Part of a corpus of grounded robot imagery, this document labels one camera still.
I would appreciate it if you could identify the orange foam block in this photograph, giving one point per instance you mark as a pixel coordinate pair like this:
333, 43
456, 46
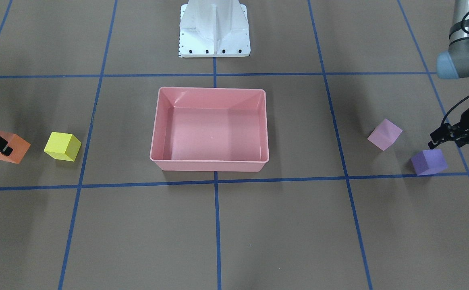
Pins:
18, 145

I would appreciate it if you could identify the purple foam block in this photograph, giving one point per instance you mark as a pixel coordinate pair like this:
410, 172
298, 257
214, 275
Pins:
429, 162

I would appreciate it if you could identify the yellow foam block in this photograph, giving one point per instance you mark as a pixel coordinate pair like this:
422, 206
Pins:
63, 146

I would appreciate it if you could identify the pink plastic bin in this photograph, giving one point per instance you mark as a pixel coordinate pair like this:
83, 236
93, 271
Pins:
210, 129

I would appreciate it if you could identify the pink foam block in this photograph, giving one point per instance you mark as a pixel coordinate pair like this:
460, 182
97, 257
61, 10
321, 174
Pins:
385, 134

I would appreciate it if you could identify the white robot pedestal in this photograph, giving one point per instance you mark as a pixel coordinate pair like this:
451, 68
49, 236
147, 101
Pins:
214, 29

